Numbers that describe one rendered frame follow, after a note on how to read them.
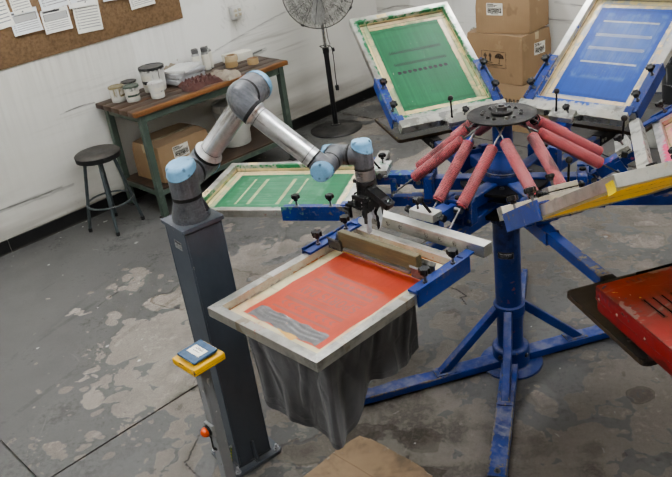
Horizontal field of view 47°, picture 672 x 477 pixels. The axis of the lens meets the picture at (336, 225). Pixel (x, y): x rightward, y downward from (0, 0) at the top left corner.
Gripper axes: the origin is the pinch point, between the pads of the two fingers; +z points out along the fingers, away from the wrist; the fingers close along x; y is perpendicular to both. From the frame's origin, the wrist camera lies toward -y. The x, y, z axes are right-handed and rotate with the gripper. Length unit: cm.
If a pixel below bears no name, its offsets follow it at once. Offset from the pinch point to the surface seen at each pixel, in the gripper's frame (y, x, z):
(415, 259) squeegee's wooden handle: -19.8, 1.0, 6.7
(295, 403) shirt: 0, 51, 50
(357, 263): 9.2, 2.8, 16.3
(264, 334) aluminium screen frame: -3, 60, 13
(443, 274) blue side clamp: -30.1, -1.8, 11.1
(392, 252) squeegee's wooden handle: -8.7, 1.0, 7.1
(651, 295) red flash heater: -101, -12, 1
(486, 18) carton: 211, -366, 14
